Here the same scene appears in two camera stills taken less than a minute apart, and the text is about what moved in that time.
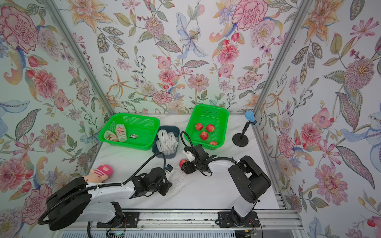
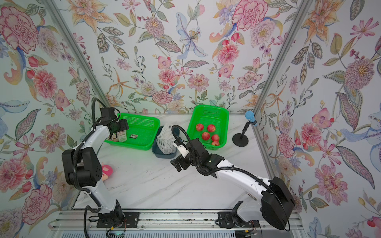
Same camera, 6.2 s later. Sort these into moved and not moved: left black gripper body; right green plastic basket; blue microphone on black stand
Moved: left black gripper body
Not moved: right green plastic basket; blue microphone on black stand
